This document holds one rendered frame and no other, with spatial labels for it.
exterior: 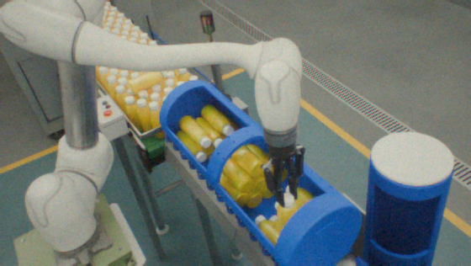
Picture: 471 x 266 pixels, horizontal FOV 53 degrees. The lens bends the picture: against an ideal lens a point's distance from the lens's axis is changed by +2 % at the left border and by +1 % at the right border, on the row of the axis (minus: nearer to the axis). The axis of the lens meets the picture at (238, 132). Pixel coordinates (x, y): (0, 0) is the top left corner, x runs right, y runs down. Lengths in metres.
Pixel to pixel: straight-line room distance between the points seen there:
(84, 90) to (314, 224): 0.75
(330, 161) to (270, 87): 2.23
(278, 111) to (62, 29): 0.51
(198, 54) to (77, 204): 0.62
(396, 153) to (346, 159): 1.48
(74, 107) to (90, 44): 0.38
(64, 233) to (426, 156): 1.24
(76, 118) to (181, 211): 1.70
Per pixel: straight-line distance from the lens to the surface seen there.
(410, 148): 1.82
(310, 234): 1.33
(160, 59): 1.10
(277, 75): 1.04
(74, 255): 1.59
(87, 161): 1.56
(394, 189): 1.72
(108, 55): 1.10
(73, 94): 1.41
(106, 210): 1.72
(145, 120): 2.16
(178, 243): 2.90
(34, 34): 1.13
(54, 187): 1.47
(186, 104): 1.95
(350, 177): 3.14
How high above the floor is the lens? 2.25
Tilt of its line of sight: 40 degrees down
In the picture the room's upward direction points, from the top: 9 degrees counter-clockwise
